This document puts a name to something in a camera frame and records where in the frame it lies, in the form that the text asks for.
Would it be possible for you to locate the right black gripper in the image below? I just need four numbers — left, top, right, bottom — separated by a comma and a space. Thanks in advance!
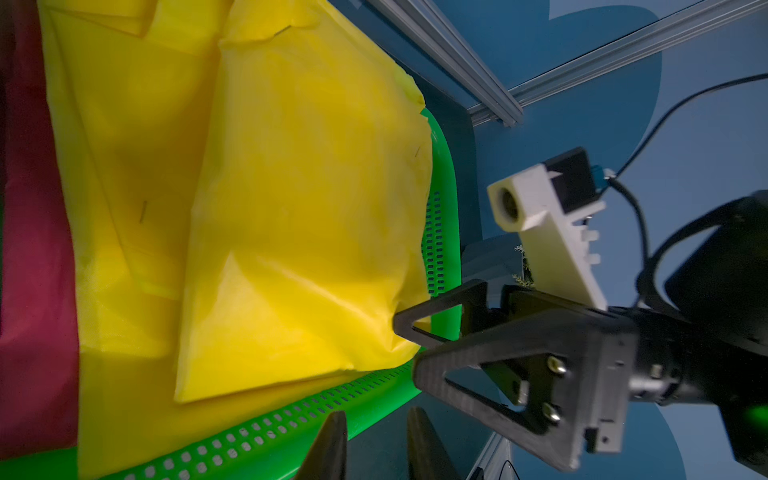
392, 279, 687, 471

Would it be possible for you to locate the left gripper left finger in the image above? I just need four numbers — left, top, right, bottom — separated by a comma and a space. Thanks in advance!
294, 411, 348, 480

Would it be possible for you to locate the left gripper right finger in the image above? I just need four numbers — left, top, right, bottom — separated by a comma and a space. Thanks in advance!
407, 407, 461, 480

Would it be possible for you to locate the green plastic mesh basket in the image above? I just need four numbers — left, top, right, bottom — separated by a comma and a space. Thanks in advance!
0, 107, 466, 480

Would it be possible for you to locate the pink raincoat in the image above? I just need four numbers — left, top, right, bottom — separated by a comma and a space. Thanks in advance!
1, 1, 79, 459

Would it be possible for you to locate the yellow duck face raincoat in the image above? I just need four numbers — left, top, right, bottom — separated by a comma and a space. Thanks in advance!
35, 0, 385, 480

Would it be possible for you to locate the plain yellow raincoat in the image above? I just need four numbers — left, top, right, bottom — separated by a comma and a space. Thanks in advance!
175, 1, 433, 403

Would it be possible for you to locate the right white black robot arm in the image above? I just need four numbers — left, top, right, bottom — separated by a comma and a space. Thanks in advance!
393, 190, 767, 474

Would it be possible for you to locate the right aluminium frame post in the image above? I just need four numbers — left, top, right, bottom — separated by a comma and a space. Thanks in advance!
371, 0, 523, 126

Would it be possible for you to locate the back aluminium frame bar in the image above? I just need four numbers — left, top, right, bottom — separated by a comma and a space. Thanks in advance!
467, 0, 768, 127

